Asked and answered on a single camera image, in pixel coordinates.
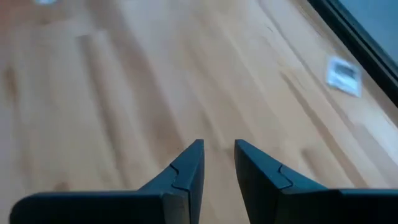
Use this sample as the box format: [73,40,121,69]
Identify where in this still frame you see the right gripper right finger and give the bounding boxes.
[234,139,398,224]

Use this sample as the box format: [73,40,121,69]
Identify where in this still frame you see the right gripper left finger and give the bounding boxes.
[9,139,205,224]

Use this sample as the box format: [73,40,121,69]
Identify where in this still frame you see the white packet dark print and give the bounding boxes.
[325,55,363,98]

